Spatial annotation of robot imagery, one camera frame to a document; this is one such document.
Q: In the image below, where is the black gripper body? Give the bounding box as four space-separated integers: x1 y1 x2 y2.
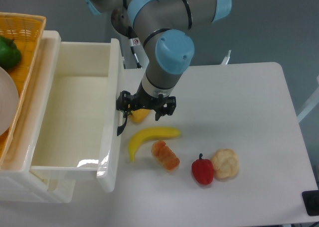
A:
116 84 176 116

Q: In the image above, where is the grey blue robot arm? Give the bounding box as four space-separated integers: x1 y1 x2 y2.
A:
85 0 232 119

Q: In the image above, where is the white drawer cabinet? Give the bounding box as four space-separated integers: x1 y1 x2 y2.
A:
0 31 61 203

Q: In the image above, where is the yellow toy bell pepper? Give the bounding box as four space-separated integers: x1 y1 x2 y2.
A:
128 109 150 124

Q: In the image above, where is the yellow toy banana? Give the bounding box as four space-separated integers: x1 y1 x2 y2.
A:
128 126 181 162

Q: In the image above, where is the orange toy croissant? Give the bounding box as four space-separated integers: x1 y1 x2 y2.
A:
151 140 180 172

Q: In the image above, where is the red toy bell pepper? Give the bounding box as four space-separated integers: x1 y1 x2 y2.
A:
191 153 214 185

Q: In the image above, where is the beige toy bread roll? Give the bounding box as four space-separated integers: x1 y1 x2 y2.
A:
210 148 239 179

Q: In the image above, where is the white plate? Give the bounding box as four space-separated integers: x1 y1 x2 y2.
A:
0 68 19 135

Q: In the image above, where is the green toy bell pepper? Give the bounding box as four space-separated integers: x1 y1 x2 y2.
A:
0 36 21 70

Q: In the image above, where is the yellow wicker basket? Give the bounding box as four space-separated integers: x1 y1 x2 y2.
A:
0 12 46 163

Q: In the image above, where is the black device at edge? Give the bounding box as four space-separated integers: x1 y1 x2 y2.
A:
302 190 319 216

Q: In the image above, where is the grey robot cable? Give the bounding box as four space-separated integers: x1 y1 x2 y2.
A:
127 26 143 69

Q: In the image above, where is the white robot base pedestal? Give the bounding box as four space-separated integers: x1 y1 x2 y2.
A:
111 7 232 70

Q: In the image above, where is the white metal frame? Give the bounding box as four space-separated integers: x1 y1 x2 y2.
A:
297 87 319 123

